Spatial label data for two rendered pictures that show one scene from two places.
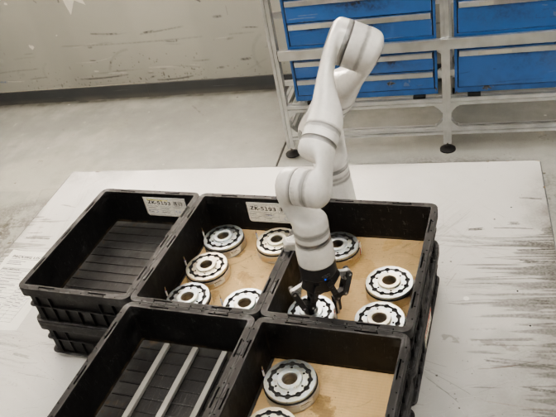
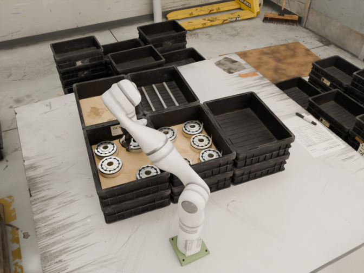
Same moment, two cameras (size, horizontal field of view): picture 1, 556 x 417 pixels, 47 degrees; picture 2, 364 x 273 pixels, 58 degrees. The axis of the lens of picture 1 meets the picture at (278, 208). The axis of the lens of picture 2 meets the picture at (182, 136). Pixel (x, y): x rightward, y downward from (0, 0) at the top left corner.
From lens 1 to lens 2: 2.07 m
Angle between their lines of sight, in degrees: 92
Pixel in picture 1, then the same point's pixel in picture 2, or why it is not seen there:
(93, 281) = (248, 124)
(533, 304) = (53, 230)
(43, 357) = not seen: hidden behind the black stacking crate
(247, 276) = (182, 151)
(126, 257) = (251, 138)
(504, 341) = (64, 204)
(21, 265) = (326, 143)
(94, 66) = not seen: outside the picture
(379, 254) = not seen: hidden behind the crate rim
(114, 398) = (183, 101)
